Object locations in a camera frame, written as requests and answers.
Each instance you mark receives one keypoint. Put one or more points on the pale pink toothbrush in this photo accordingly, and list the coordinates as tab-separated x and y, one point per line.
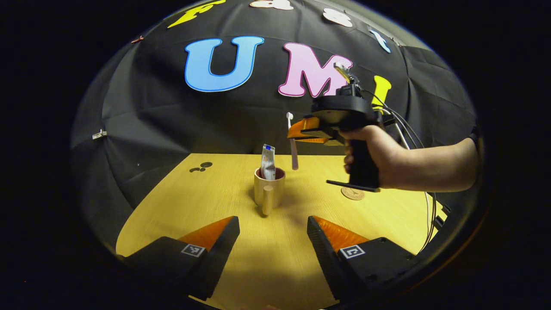
294	159

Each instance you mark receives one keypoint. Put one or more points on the round wooden coaster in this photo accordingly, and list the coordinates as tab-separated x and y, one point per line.
353	194

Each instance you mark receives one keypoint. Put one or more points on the beige cup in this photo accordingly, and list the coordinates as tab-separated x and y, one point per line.
275	189

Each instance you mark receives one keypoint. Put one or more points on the red clip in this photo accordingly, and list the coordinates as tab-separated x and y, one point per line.
137	39

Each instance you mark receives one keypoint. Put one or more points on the white toothpaste tube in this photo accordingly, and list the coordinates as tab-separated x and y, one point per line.
267	163

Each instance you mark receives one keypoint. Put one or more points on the silver metal clip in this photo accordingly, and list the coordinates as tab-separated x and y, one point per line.
99	134

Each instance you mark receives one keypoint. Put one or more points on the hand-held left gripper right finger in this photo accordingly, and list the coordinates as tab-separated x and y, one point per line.
327	258

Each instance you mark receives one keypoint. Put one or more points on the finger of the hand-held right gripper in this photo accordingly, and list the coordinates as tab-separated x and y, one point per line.
308	127
323	141

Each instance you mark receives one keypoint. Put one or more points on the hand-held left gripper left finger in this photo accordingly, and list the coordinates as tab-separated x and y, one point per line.
219	258

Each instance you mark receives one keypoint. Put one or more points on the black backdrop cloth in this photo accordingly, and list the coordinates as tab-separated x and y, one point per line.
150	107

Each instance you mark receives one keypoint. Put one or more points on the wooden desktop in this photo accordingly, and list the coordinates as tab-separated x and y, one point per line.
215	189

